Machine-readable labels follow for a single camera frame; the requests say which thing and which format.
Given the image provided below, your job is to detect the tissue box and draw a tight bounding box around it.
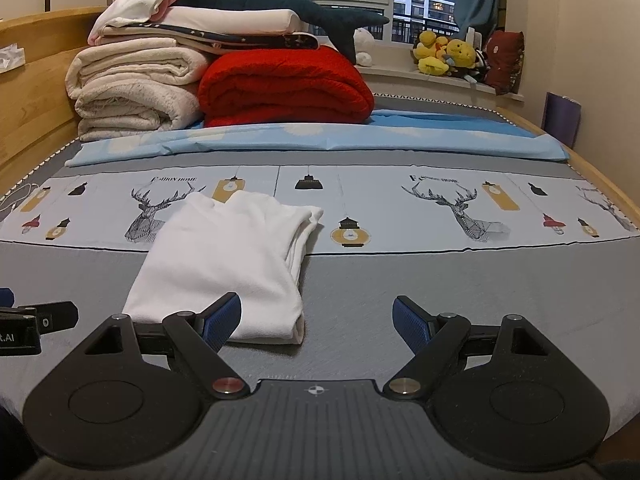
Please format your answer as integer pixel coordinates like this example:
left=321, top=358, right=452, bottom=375
left=0, top=46, right=26, bottom=72

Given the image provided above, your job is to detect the white plush toy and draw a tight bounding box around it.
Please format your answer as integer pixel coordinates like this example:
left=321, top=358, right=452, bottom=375
left=352, top=28, right=375, bottom=67

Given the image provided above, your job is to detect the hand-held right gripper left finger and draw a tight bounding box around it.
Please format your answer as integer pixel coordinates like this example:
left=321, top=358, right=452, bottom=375
left=82, top=291, right=251, bottom=402

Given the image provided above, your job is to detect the wooden bed frame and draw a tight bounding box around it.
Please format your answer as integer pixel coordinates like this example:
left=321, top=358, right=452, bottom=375
left=0, top=6, right=640, bottom=233

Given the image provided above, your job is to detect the white garment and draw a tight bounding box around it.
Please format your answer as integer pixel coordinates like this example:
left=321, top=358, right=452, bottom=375
left=121, top=191, right=325, bottom=346

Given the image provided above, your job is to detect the red folded blanket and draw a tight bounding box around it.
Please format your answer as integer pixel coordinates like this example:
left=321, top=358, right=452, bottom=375
left=197, top=45, right=376, bottom=128

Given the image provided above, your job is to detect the white window sill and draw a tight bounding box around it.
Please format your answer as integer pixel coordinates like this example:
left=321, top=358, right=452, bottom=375
left=357, top=62, right=526, bottom=111

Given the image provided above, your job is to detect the white folded quilt dark trim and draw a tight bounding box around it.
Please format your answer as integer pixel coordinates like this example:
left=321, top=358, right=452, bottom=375
left=89, top=7, right=321, bottom=53

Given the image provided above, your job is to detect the pink and white cloth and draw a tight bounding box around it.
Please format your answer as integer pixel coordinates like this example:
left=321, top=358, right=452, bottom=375
left=89, top=0, right=185, bottom=43

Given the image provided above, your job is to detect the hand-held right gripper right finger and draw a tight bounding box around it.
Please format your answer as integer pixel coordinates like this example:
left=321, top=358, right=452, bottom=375
left=382, top=295, right=551, bottom=403

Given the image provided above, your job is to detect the yellow plush toy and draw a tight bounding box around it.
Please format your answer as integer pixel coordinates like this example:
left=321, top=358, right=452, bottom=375
left=412, top=30, right=451, bottom=77
left=445, top=39, right=478, bottom=81

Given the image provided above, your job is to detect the light blue sheet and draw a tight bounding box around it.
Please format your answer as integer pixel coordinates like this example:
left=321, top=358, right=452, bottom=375
left=65, top=108, right=571, bottom=168

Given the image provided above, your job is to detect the dark red cushion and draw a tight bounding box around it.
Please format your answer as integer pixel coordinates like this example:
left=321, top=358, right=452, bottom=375
left=482, top=30, right=526, bottom=97

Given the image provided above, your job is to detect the cream folded fleece blanket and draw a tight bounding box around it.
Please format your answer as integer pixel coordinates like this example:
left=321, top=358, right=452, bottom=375
left=65, top=37, right=211, bottom=143

